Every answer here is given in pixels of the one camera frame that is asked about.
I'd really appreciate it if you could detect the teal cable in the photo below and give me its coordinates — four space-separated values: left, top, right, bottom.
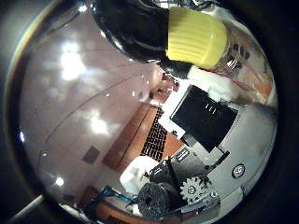
88 185 134 206

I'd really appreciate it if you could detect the black perforated floor grate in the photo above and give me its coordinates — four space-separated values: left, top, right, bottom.
139 106 169 163

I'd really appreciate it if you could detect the grey square floor plate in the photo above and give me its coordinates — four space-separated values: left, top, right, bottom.
81 146 102 165

